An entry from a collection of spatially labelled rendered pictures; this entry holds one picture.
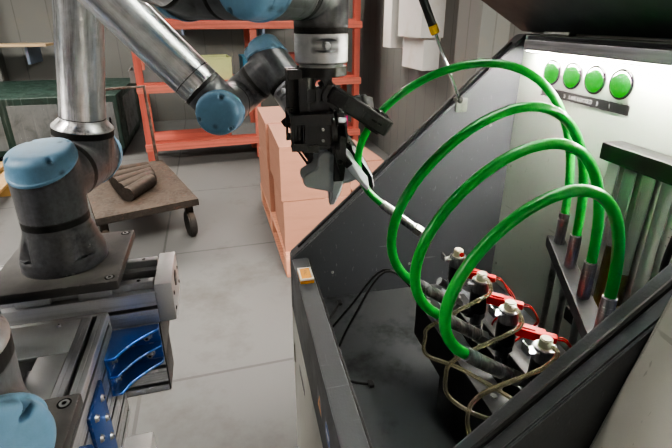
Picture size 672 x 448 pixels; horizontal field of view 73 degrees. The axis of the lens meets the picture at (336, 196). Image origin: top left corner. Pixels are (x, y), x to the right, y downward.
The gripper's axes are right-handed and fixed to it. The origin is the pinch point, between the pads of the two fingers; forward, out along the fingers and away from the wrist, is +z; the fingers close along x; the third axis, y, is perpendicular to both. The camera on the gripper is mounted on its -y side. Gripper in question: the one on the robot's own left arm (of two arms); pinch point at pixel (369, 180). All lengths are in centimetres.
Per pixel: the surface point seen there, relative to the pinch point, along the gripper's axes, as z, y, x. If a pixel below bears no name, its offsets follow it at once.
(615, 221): 23.8, -28.0, 20.9
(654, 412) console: 38, -20, 33
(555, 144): 13.0, -28.2, 18.3
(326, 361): 21.6, 19.7, 15.2
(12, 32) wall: -495, 394, -331
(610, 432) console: 40, -15, 30
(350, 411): 28.1, 15.5, 23.0
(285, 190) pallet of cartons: -44, 93, -146
